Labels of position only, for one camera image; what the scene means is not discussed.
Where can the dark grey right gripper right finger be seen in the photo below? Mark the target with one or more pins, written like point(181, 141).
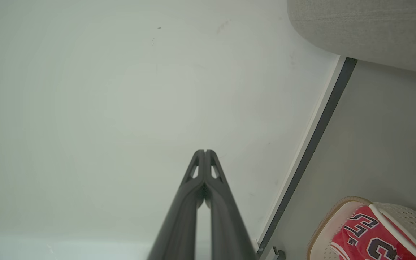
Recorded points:
point(228, 224)

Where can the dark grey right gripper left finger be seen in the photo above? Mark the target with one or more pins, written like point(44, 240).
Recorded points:
point(179, 220)

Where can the small dark floor bracket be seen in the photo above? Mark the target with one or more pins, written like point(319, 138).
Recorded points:
point(277, 253)

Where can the white woven laundry basket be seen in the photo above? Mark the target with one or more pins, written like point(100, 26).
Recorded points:
point(406, 220)

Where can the dark grey baseboard strip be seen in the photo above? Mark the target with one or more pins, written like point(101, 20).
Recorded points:
point(311, 148)

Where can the red basketball jersey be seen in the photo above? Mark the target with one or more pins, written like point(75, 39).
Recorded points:
point(370, 236)

